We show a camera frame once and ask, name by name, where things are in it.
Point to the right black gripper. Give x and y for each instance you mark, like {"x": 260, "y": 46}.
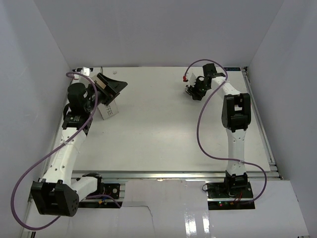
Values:
{"x": 196, "y": 94}

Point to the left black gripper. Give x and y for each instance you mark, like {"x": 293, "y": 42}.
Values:
{"x": 112, "y": 89}

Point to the white coffee paper bag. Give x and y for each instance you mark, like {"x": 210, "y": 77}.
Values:
{"x": 106, "y": 111}

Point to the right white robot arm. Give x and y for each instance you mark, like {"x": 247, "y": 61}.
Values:
{"x": 235, "y": 118}

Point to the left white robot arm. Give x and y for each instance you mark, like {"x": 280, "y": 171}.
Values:
{"x": 55, "y": 194}

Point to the blue label right corner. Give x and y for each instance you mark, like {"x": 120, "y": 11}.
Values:
{"x": 232, "y": 69}

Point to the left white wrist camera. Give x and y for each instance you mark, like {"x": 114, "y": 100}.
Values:
{"x": 82, "y": 70}

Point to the aluminium table frame rail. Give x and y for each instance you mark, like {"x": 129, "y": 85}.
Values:
{"x": 173, "y": 175}

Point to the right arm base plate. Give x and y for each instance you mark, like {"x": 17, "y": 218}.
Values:
{"x": 219, "y": 199}

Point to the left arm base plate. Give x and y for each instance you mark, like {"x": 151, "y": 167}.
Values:
{"x": 107, "y": 198}

